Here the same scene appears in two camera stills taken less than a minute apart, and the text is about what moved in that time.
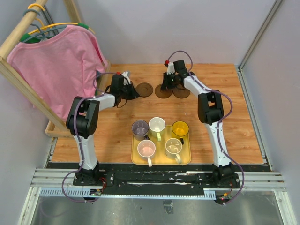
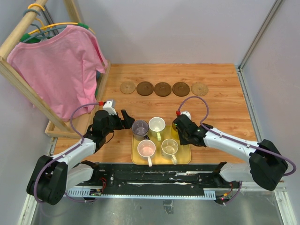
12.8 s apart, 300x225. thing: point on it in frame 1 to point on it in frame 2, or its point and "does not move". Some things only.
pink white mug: (146, 149) does not move
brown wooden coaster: (162, 93) does not move
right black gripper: (165, 85) to (182, 141)
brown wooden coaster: (181, 93) does not move
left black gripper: (134, 94) to (126, 123)
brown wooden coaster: (144, 89) does not move
